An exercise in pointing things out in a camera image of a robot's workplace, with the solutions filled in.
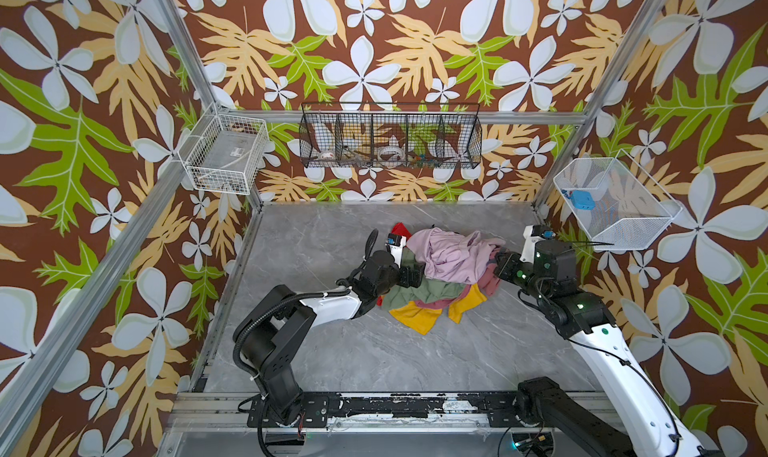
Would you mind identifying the olive green cloth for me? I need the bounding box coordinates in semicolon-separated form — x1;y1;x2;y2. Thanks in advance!
380;275;468;311

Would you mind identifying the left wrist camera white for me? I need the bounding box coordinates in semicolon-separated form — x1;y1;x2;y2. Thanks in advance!
386;233;407;266

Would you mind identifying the black wire basket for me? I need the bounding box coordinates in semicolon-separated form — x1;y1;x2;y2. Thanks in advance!
298;101;483;169

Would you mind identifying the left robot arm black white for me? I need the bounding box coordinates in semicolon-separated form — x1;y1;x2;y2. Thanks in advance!
232;250;425;425

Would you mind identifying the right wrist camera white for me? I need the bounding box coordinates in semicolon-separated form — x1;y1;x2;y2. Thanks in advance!
521;224;555;263

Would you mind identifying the white bowl in basket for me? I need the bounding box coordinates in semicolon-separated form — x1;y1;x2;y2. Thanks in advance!
377;146;406;162

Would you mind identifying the white wire basket left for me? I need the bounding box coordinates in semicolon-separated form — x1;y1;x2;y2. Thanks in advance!
180;113;271;195

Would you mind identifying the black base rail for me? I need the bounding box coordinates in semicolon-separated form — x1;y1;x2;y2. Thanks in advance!
247;391;522;429

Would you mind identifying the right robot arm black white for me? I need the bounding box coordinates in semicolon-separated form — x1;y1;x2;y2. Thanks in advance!
494;234;716;456

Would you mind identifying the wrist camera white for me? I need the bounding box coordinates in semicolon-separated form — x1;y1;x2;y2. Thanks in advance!
521;224;555;263
386;233;407;266

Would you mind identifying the red cloth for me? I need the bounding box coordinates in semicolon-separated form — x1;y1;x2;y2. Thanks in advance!
390;222;412;239

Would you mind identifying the yellow cloth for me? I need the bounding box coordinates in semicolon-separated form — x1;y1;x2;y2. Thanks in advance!
389;284;488;335

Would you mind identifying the blue object in basket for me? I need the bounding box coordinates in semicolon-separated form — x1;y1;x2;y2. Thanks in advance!
562;189;596;211

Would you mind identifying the white mesh basket right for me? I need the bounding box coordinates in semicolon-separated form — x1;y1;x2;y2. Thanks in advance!
554;150;682;253

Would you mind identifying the dusty rose cloth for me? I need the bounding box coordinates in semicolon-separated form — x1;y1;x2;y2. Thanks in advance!
416;263;501;314

